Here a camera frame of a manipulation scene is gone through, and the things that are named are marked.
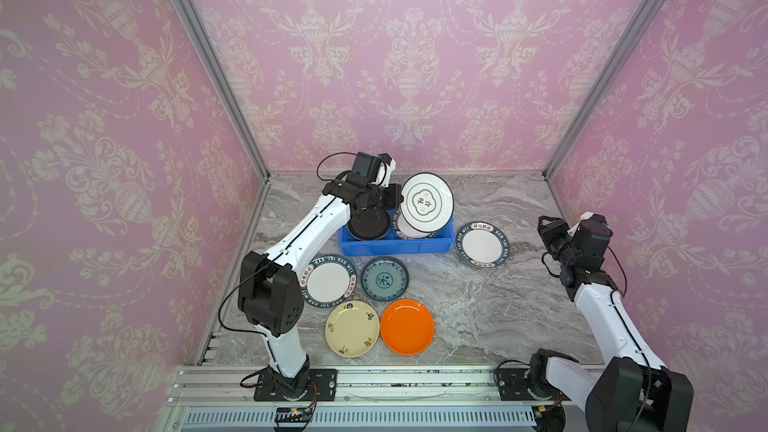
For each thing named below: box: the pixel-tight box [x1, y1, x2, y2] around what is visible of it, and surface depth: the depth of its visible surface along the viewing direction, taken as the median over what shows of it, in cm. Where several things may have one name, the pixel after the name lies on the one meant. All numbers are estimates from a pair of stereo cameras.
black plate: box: [348, 208, 390, 241], surface depth 102 cm
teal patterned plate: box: [361, 256, 410, 302], surface depth 94 cm
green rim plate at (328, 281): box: [299, 254, 358, 308], surface depth 94 cm
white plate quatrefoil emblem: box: [400, 172, 455, 233], surface depth 89 cm
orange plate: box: [380, 299, 435, 356], surface depth 83 cm
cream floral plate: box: [324, 300, 381, 358], surface depth 85 cm
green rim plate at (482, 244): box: [456, 221, 510, 268], surface depth 102 cm
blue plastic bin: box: [338, 210, 455, 257], surface depth 100 cm
